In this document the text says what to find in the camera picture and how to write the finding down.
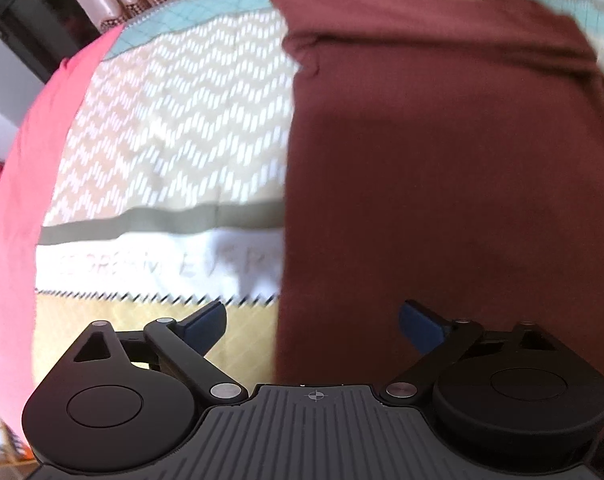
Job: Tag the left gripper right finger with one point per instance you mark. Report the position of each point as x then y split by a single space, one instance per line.
440 344

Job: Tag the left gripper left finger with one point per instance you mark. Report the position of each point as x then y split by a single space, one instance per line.
181 347

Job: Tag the maroon long sleeve sweater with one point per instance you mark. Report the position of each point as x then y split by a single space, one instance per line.
449 152

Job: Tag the patterned beige teal bedspread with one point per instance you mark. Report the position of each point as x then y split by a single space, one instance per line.
170 191

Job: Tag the pink bed sheet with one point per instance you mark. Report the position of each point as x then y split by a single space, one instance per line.
26 186

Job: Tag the dark window frame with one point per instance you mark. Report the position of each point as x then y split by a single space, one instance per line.
42 33

